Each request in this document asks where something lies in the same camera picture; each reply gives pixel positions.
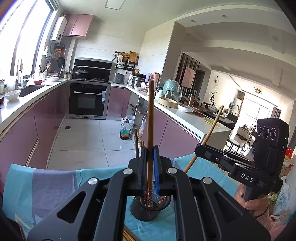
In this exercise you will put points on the round bamboo steamer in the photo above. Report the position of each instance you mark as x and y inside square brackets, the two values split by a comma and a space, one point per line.
[168, 102]

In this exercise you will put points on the black mesh utensil holder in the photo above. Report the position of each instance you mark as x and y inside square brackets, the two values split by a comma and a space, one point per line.
[140, 210]

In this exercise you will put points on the black dish rack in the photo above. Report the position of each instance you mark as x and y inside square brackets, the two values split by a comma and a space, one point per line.
[126, 61]

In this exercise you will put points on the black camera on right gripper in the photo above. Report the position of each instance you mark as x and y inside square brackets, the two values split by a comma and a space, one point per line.
[271, 144]

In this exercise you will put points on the pink base cabinets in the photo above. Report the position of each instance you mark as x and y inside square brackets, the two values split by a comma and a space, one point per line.
[28, 133]
[173, 138]

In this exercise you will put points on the bamboo chopstick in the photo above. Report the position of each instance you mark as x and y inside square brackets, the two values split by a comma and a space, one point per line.
[150, 142]
[136, 143]
[205, 139]

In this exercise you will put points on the oil bottle on floor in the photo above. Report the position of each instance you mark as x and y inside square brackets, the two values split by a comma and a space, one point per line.
[125, 130]

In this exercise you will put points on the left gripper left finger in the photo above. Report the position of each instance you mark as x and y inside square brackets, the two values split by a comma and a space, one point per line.
[143, 169]

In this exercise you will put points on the white water heater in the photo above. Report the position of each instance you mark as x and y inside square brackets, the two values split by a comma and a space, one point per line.
[58, 30]

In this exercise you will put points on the pink base cabinets left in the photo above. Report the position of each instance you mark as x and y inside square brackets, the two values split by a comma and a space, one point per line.
[28, 133]

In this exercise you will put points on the white ceramic bowl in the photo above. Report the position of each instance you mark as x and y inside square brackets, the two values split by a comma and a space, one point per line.
[12, 95]

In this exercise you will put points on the right hand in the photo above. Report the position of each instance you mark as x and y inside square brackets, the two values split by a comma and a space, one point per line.
[258, 206]

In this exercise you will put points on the pink base cabinets right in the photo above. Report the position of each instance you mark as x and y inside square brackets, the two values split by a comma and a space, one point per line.
[173, 138]

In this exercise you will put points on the teal grey tablecloth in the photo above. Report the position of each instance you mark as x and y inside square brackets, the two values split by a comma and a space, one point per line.
[31, 194]

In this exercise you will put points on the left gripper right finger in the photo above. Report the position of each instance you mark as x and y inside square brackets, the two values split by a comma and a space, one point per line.
[157, 168]

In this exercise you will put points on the pink wall cabinet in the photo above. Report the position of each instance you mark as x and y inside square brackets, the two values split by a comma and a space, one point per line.
[77, 25]

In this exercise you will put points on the black range hood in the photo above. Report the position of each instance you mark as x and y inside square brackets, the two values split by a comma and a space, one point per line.
[92, 69]

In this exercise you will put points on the black built-in oven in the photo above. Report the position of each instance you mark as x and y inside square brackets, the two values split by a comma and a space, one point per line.
[88, 100]

